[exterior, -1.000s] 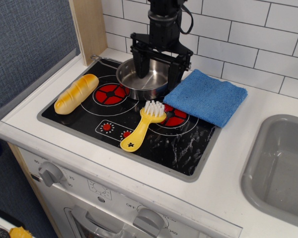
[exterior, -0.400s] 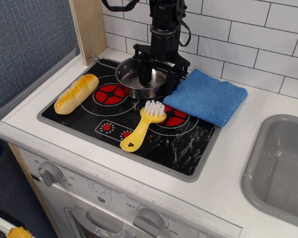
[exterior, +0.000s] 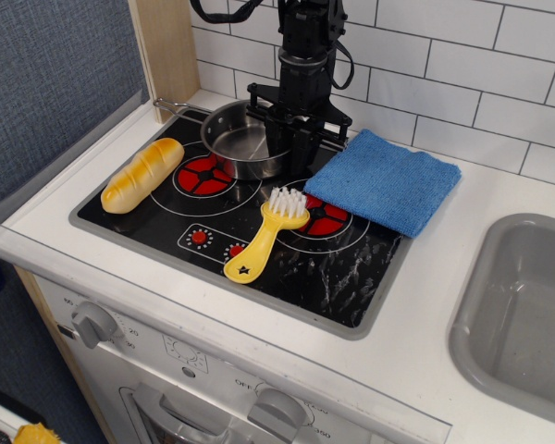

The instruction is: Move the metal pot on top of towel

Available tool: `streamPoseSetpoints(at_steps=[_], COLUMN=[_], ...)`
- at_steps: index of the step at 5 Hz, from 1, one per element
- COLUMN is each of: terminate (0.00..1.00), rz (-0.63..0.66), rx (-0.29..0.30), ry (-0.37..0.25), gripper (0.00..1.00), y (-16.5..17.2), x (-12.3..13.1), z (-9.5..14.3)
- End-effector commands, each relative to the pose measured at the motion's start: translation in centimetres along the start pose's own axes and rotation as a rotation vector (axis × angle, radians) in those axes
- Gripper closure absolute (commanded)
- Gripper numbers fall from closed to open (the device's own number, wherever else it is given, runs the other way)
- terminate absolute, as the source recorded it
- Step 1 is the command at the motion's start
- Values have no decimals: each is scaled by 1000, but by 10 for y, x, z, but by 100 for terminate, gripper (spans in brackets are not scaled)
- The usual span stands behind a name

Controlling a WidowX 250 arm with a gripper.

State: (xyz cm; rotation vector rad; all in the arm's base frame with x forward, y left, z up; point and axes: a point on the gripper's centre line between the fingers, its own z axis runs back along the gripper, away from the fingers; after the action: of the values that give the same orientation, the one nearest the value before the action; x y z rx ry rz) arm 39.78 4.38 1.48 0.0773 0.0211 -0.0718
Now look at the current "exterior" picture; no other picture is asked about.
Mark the grey sink basin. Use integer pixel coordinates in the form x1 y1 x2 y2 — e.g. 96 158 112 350
449 214 555 424

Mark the yellow dish brush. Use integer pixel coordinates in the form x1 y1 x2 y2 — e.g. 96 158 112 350
224 187 310 284

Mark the grey left oven knob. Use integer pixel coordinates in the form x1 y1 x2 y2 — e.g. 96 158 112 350
71 302 117 349

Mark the toy bread loaf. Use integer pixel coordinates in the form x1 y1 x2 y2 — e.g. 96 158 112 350
101 138 185 215

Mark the yellow black object on floor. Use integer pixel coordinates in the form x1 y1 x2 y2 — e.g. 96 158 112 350
0 424 61 444

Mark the blue towel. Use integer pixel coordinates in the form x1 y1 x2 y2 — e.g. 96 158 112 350
304 129 462 238

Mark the wooden side post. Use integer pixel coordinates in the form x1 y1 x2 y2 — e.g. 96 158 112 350
128 0 200 103

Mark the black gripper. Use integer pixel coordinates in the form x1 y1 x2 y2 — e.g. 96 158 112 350
247 54 352 173

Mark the black toy stovetop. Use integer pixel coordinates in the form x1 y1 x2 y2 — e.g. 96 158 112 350
70 110 411 339

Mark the grey oven knob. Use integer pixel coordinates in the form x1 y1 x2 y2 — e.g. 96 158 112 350
71 302 117 349
247 388 307 443

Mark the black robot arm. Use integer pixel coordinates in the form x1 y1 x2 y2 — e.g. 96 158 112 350
248 1 354 175

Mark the grey right oven knob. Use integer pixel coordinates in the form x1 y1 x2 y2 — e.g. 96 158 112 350
247 388 307 443

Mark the metal pot with handle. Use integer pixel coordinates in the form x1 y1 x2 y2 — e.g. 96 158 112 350
154 98 290 180

